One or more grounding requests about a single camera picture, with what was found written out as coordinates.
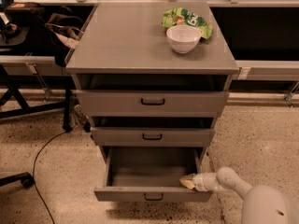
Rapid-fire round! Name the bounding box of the grey drawer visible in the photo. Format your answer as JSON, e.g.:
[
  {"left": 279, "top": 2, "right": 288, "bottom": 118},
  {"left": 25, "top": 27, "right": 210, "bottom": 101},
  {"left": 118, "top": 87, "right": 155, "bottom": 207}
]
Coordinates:
[
  {"left": 78, "top": 74, "right": 229, "bottom": 117},
  {"left": 94, "top": 147, "right": 211, "bottom": 203},
  {"left": 92, "top": 117, "right": 215, "bottom": 147}
]

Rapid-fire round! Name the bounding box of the black table stand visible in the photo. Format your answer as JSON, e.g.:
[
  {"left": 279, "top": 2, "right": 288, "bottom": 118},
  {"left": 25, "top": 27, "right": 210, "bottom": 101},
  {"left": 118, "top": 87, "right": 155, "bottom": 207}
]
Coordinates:
[{"left": 0, "top": 65, "right": 72, "bottom": 133}]

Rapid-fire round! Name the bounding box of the black cable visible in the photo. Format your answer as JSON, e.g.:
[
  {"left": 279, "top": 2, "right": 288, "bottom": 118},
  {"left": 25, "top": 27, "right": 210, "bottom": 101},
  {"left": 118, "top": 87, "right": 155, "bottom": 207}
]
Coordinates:
[{"left": 32, "top": 129, "right": 68, "bottom": 224}]

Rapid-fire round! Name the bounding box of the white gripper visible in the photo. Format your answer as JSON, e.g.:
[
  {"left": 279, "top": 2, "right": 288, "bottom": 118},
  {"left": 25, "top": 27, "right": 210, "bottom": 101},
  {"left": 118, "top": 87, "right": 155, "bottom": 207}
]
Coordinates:
[{"left": 179, "top": 173, "right": 221, "bottom": 191}]

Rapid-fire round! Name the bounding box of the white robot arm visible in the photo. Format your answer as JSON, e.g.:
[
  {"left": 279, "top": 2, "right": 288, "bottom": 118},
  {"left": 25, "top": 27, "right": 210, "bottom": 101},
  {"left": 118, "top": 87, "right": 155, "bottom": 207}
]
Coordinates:
[{"left": 179, "top": 167, "right": 299, "bottom": 224}]

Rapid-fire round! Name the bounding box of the black desk with items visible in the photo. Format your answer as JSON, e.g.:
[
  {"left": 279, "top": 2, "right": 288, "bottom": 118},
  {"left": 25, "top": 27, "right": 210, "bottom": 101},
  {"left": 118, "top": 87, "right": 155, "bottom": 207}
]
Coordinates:
[{"left": 0, "top": 2, "right": 50, "bottom": 53}]

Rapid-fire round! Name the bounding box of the white bowl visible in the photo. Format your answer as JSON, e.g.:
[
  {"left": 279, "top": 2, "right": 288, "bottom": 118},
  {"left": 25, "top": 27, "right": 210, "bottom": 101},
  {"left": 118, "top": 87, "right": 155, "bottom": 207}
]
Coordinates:
[{"left": 166, "top": 25, "right": 202, "bottom": 54}]

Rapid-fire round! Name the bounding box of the dark bag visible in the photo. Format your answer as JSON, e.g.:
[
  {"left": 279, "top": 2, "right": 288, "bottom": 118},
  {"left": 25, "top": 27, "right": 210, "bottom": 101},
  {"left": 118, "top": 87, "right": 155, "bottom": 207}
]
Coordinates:
[{"left": 45, "top": 13, "right": 84, "bottom": 67}]

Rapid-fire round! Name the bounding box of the grey bottom drawer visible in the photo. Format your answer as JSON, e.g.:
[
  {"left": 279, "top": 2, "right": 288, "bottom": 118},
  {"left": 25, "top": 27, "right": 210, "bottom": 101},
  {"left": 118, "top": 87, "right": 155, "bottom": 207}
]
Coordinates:
[{"left": 94, "top": 147, "right": 211, "bottom": 203}]

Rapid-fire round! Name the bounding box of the green snack bag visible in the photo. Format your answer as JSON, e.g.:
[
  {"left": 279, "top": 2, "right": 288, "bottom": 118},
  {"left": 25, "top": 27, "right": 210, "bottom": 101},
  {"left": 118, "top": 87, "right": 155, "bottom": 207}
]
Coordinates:
[{"left": 162, "top": 7, "right": 213, "bottom": 39}]

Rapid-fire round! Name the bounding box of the grey drawer cabinet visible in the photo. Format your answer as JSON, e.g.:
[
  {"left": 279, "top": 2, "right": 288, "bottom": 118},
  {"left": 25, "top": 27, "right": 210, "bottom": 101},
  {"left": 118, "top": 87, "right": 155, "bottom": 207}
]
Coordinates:
[{"left": 67, "top": 2, "right": 237, "bottom": 160}]

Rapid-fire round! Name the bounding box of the grey top drawer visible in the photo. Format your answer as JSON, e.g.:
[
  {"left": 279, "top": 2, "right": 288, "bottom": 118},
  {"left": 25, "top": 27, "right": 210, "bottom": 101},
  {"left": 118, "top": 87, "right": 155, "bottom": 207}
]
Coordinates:
[{"left": 78, "top": 74, "right": 229, "bottom": 117}]

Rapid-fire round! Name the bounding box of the black chair base caster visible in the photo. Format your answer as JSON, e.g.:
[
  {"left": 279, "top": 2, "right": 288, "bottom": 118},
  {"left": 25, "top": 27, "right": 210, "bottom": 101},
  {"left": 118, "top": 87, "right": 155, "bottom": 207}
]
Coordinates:
[{"left": 0, "top": 172, "right": 35, "bottom": 189}]

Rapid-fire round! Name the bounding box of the grey middle drawer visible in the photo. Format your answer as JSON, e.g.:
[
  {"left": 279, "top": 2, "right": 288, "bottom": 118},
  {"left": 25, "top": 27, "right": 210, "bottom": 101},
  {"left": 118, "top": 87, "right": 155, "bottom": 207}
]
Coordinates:
[{"left": 92, "top": 117, "right": 215, "bottom": 147}]

